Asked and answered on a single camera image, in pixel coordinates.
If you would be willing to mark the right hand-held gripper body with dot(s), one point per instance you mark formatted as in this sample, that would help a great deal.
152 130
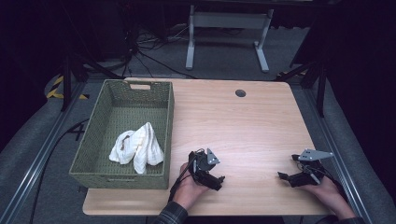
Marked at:
308 179

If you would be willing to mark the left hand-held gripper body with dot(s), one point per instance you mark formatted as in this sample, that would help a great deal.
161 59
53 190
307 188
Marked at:
202 163

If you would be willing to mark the white cloth with brown print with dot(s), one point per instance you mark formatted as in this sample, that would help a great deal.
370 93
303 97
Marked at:
140 149

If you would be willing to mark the green woven basket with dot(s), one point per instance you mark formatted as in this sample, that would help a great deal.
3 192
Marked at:
130 112

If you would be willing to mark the person's right hand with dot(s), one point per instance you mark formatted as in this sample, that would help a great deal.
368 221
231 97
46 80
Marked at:
327 194

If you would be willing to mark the person's left hand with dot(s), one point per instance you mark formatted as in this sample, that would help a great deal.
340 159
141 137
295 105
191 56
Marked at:
188 191

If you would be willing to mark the black tripod stand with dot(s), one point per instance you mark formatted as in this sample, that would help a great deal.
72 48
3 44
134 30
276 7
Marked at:
320 87
66 84

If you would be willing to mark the grey round table grommet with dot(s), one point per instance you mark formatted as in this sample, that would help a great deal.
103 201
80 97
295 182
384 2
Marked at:
240 93

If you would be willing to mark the yellow black hazard tape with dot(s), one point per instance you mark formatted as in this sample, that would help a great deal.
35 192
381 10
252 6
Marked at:
53 91

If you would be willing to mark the aluminium floor rail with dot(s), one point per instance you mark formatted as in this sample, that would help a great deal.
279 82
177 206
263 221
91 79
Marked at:
339 165
40 158

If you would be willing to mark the grey metal desk frame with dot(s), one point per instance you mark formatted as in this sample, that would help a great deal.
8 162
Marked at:
229 20

